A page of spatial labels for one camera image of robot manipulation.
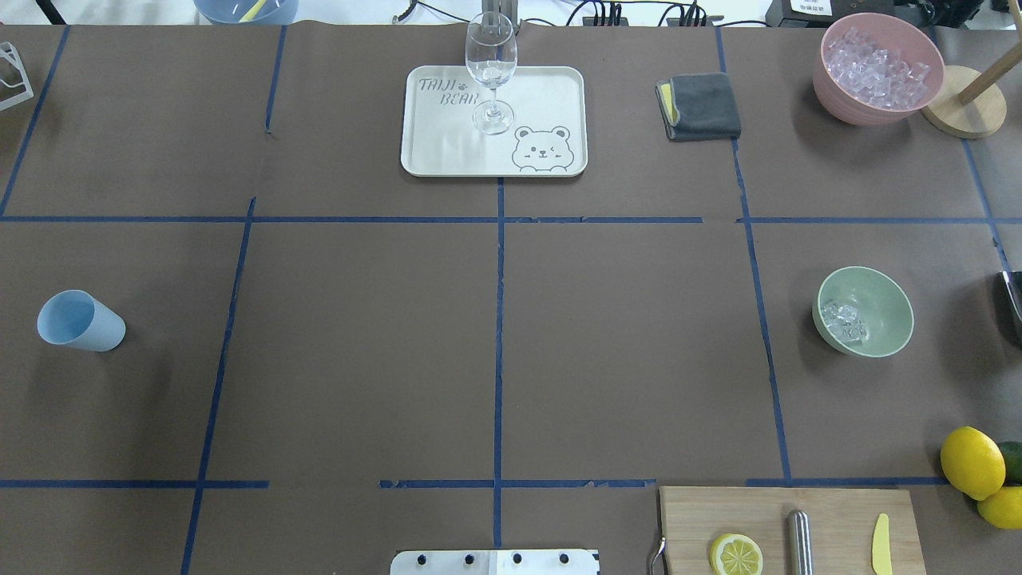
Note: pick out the green bowl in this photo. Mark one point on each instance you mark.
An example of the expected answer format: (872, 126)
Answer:
(883, 305)

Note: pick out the light blue plastic cup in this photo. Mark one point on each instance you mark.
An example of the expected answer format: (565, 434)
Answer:
(75, 319)

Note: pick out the ice cubes in bowl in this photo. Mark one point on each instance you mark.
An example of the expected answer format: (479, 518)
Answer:
(844, 323)

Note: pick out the blue bowl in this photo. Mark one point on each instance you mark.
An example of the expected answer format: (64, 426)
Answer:
(274, 13)

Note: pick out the pink bowl with ice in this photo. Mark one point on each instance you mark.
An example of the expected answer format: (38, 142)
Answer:
(874, 69)

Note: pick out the clear wine glass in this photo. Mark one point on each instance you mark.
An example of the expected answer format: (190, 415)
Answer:
(491, 56)

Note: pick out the grey folded cloth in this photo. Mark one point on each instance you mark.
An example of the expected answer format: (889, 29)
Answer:
(699, 107)

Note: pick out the wooden cutting board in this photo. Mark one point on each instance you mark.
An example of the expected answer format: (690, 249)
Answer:
(841, 526)

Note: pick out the lemon half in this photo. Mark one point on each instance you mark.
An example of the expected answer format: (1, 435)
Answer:
(734, 554)

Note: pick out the yellow lemon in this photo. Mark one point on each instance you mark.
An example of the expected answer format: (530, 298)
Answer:
(1003, 509)
(972, 463)

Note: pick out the wooden paper towel stand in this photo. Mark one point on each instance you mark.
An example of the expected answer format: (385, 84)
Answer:
(970, 105)

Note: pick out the green lime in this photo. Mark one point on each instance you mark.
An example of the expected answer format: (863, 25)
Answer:
(1011, 452)

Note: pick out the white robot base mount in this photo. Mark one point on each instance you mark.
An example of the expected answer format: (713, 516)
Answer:
(497, 561)

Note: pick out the white wire cup rack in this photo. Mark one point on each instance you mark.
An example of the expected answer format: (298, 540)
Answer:
(15, 82)

